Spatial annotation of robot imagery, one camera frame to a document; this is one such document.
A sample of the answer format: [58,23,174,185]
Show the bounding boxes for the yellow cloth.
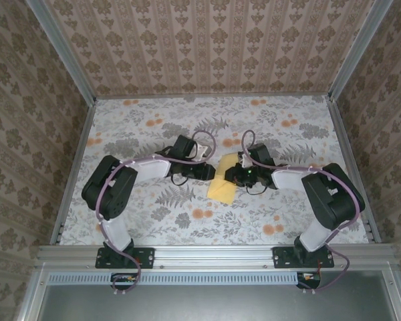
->
[207,152,238,205]

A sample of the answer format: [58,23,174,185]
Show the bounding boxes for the grey metal sheet panel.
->
[38,270,397,321]

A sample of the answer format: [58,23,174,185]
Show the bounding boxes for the floral table cover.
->
[58,95,371,247]

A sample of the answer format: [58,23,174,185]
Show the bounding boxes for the black connector board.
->
[295,272,322,290]
[110,272,138,290]

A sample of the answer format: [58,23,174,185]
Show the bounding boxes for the aluminium frame beam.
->
[36,243,394,269]

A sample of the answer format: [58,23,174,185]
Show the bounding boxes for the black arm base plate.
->
[272,246,335,270]
[95,246,155,270]

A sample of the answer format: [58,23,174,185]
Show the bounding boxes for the aluminium table side rail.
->
[49,99,97,247]
[326,96,381,245]

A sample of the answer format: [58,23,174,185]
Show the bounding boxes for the white slotted cable duct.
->
[48,271,322,286]

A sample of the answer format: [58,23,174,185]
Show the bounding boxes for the aluminium corner post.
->
[327,0,394,103]
[24,0,98,105]

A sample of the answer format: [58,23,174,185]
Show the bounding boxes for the aluminium lower frame bar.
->
[15,263,47,321]
[382,263,401,321]

